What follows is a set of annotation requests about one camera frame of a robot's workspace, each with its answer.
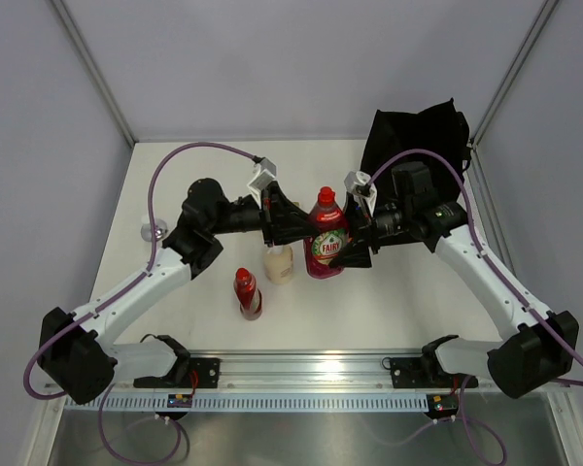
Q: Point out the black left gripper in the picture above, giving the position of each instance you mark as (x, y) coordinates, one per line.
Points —
(296, 220)

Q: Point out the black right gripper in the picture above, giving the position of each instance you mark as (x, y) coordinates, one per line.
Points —
(357, 253)

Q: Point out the red dish soap bottle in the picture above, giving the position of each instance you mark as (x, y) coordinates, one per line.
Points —
(333, 236)
(248, 294)

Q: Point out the black canvas bag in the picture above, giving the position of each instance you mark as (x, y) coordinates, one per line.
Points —
(440, 128)

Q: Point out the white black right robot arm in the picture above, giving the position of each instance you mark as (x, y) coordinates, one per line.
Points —
(535, 343)

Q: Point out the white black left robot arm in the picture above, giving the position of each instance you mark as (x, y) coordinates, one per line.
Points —
(79, 350)

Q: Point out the cream lotion pump bottle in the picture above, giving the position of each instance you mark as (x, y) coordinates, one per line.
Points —
(278, 264)

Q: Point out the small clear silver bottle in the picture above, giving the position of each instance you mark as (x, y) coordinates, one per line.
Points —
(156, 232)

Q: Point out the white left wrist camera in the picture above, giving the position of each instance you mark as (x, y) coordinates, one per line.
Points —
(264, 172)

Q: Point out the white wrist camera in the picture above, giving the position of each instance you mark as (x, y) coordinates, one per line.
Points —
(363, 190)
(264, 172)

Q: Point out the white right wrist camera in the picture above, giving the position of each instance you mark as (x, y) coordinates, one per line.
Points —
(363, 190)

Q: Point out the aluminium mounting rail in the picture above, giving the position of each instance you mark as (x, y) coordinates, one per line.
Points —
(301, 371)

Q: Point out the white slotted cable duct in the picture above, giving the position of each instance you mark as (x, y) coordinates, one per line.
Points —
(215, 402)

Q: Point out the right aluminium frame post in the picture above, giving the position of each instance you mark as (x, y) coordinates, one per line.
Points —
(525, 49)

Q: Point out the aluminium frame post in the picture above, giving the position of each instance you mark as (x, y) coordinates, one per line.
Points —
(77, 41)
(525, 49)

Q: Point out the left aluminium frame post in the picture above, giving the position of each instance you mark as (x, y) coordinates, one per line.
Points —
(77, 41)

